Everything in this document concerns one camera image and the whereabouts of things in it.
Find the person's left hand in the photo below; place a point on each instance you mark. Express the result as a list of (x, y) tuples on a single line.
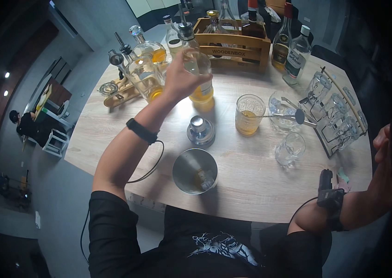
[(178, 81)]

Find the person's right hand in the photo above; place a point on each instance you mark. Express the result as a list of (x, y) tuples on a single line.
[(373, 189)]

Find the person's right fingers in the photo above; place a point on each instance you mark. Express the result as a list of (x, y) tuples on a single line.
[(382, 142)]

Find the person's left fingers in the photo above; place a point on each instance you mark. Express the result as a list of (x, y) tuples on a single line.
[(181, 58)]

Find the person's left thumb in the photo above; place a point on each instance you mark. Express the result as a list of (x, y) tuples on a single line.
[(201, 80)]

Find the tall clear bottle yellow liquid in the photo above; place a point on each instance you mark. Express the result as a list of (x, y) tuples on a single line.
[(201, 93)]

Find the small clear bottle black cap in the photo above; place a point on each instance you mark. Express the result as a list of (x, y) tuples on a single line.
[(172, 38)]

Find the clear glass mug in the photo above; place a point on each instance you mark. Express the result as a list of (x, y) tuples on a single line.
[(347, 133), (363, 120), (318, 88), (349, 95), (335, 108)]

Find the round bottle crystal stopper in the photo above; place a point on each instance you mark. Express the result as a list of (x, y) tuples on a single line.
[(151, 48)]

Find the square clear bottle black pourer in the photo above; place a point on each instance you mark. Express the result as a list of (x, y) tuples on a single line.
[(145, 78)]

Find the wooden crate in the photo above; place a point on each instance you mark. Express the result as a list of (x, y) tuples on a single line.
[(237, 52)]

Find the gold capped bottle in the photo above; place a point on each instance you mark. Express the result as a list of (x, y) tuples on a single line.
[(214, 24)]

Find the metal shaker lid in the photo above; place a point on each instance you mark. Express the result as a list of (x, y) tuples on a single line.
[(200, 132)]

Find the pink and green packet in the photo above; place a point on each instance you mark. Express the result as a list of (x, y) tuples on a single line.
[(343, 180)]

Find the patterned glass with amber drink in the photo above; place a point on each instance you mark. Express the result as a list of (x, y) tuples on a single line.
[(248, 120)]

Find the clear glass decanter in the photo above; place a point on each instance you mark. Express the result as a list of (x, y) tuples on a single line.
[(227, 15)]

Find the metal jigger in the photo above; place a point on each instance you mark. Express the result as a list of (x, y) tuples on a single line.
[(117, 59)]

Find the wooden bar tool stand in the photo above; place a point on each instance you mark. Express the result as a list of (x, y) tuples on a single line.
[(121, 94)]

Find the dark brown bottle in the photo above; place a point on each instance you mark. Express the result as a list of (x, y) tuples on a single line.
[(252, 29)]

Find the black wrist band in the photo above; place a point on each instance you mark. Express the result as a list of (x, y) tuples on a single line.
[(142, 131), (331, 199)]

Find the metal cocktail strainer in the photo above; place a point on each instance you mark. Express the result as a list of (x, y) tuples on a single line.
[(107, 88)]

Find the glass bowl of ice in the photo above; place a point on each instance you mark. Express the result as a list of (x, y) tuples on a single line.
[(278, 106)]

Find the amber bottle red cap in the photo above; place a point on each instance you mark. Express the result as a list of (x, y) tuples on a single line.
[(281, 48)]

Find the red capped clear bottle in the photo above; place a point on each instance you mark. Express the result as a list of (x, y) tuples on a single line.
[(252, 3)]

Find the metal ice tongs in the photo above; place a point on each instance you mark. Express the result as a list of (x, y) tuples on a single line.
[(298, 110)]

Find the metal shaker tin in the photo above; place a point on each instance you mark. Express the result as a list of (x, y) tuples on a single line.
[(189, 170)]

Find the long metal bar spoon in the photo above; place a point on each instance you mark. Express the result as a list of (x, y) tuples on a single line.
[(286, 116)]

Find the empty clear glass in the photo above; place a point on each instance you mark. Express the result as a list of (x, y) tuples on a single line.
[(289, 149)]

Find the clear bottle white cap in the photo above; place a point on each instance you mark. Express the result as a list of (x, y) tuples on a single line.
[(296, 59)]

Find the ice cubes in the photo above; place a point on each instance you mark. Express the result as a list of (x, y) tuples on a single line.
[(205, 180)]

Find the wooden desk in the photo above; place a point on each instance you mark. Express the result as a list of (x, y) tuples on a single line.
[(55, 99)]

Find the white stool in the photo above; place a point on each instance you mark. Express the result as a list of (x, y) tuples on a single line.
[(55, 142)]

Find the person's body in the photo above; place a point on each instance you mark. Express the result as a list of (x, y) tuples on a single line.
[(196, 250)]

